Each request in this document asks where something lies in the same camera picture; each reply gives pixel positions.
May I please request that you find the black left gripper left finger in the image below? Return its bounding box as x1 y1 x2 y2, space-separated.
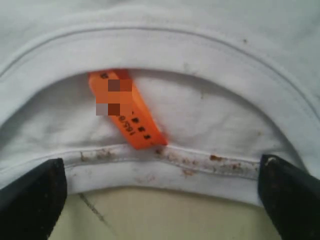
0 158 67 240

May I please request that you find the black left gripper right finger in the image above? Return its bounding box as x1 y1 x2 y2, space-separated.
257 154 320 240

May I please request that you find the white t-shirt red lettering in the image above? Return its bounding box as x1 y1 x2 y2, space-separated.
0 0 320 205

